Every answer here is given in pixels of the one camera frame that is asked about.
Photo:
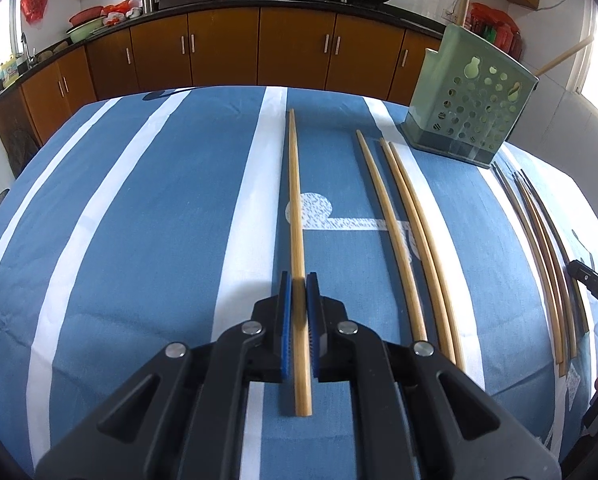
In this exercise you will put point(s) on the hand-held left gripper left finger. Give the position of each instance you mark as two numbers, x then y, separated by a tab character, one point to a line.
285	330

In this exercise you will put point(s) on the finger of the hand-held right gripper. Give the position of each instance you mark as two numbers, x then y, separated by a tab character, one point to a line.
596	287

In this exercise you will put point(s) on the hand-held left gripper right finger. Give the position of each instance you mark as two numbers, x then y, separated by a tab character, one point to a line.
314	330

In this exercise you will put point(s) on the green perforated chopstick holder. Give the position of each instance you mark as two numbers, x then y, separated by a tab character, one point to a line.
454	42

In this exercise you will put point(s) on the blue white striped tablecloth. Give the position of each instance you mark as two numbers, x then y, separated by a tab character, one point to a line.
154	235

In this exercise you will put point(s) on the red plastic bags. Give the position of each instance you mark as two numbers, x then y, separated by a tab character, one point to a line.
499	27

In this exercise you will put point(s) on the brown wooden base cabinets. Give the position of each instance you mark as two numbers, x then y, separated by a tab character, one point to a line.
219	50

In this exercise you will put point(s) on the black kitchen countertop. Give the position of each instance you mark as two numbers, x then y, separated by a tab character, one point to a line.
279	2

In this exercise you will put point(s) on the steel cup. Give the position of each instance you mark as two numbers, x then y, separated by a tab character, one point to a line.
149	4

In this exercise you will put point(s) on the light green basin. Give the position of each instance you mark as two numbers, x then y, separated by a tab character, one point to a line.
84	31

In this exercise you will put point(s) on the red bowl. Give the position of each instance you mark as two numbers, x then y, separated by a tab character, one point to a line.
85	15

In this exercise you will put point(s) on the yellow detergent bottle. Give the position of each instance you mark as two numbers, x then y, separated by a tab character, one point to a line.
10	67

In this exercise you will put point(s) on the metal faucet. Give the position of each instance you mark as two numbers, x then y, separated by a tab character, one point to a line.
26	50

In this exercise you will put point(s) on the red hanging plastic bag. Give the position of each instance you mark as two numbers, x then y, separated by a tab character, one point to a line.
35	4

